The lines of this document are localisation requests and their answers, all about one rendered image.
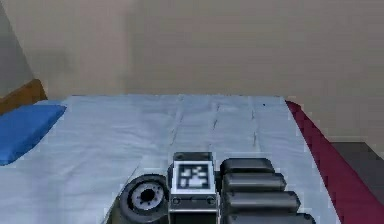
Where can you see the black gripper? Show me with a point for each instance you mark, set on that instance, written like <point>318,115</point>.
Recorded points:
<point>144,198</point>

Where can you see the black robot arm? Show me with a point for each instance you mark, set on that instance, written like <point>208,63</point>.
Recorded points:
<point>253,193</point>

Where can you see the bed with pale blue sheet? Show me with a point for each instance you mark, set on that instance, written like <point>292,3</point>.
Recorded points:
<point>133,133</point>

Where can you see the blue pillow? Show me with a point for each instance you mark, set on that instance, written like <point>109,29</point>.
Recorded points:
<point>23,130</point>

